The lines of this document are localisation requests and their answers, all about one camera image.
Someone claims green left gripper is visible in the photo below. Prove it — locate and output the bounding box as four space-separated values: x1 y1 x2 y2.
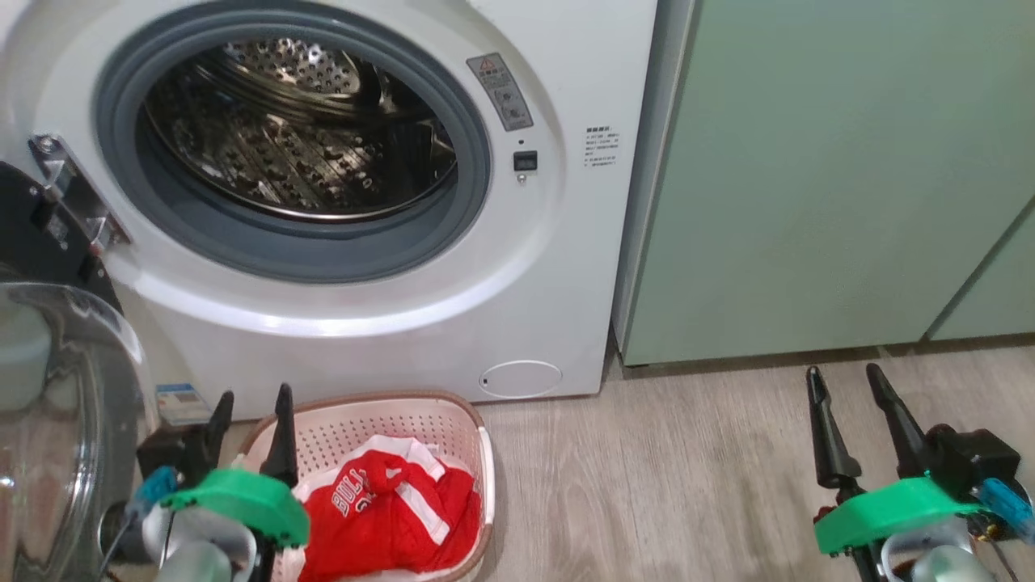
162 383 311 550

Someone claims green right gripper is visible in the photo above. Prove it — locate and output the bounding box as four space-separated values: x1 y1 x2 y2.
806 363 983 557

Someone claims red basketball jersey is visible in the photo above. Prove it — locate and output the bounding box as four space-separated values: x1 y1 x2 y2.
293 436 483 582

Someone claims black glass washing machine door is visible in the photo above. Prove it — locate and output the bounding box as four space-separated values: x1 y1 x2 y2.
0 162 160 582

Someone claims cream perforated laundry basket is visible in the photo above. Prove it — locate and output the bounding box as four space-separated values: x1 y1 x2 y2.
234 390 496 582

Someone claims metal door hinge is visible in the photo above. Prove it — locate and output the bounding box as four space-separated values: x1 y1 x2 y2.
28 133 130 256

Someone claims white washing machine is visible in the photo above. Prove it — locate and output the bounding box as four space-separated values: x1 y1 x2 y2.
0 0 660 423

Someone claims grey rubber door seal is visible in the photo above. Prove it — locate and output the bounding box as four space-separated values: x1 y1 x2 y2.
93 0 492 284

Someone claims blue energy label sticker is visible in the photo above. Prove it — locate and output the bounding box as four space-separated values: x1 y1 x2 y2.
155 382 213 427

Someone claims wide pale green cabinet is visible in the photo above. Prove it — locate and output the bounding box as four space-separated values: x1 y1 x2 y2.
610 0 1035 369

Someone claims round white filter cover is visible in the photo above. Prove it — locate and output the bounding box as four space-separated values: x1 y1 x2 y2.
477 360 564 399

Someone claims steel perforated drum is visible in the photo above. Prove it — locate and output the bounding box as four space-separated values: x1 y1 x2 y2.
142 36 458 223

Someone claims printed text sticker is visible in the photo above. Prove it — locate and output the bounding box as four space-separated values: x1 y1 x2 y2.
584 125 622 169

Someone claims grey warning label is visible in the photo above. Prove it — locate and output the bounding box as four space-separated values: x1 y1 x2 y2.
467 53 534 132

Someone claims left cable blue connector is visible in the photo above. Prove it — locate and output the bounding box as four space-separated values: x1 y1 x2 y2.
97 467 180 580

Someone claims cable blue connector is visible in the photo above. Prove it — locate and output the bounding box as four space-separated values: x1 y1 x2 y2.
97 467 180 580
978 477 1035 544

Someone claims right cable blue connector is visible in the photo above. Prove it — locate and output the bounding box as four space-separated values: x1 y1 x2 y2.
978 477 1035 544

